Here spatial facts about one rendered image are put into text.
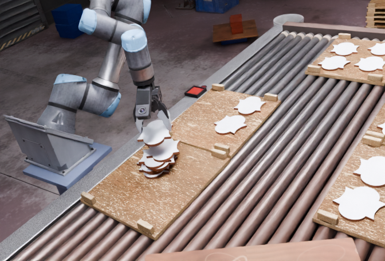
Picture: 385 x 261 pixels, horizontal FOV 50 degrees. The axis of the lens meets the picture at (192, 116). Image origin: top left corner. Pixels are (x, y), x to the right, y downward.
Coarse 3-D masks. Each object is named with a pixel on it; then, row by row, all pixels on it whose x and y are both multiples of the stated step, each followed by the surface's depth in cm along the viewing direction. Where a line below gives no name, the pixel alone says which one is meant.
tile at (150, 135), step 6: (156, 120) 149; (150, 126) 147; (156, 126) 146; (162, 126) 146; (144, 132) 145; (150, 132) 144; (156, 132) 144; (162, 132) 143; (168, 132) 143; (138, 138) 142; (144, 138) 142; (150, 138) 141; (156, 138) 141; (162, 138) 140; (168, 138) 141; (150, 144) 139; (156, 144) 139
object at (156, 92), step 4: (148, 80) 133; (152, 80) 134; (136, 84) 134; (140, 84) 133; (144, 84) 133; (148, 84) 136; (152, 84) 140; (152, 88) 140; (156, 88) 141; (152, 92) 139; (156, 92) 138; (160, 92) 143; (152, 96) 136; (156, 96) 138; (160, 96) 142; (152, 100) 137; (156, 100) 137; (160, 100) 143; (152, 104) 137; (156, 104) 137; (152, 108) 138; (156, 108) 138
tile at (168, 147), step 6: (162, 144) 150; (168, 144) 149; (174, 144) 149; (150, 150) 148; (156, 150) 147; (162, 150) 146; (168, 150) 146; (174, 150) 145; (150, 156) 145; (156, 156) 144; (162, 156) 144; (168, 156) 143
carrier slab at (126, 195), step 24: (120, 168) 153; (192, 168) 146; (216, 168) 144; (96, 192) 144; (120, 192) 142; (144, 192) 140; (168, 192) 138; (192, 192) 136; (120, 216) 132; (144, 216) 130; (168, 216) 128
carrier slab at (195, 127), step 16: (208, 96) 188; (224, 96) 186; (240, 96) 183; (256, 96) 181; (192, 112) 178; (208, 112) 176; (224, 112) 174; (256, 112) 170; (272, 112) 170; (176, 128) 170; (192, 128) 168; (208, 128) 166; (256, 128) 161; (192, 144) 159; (208, 144) 157; (224, 144) 155; (240, 144) 154
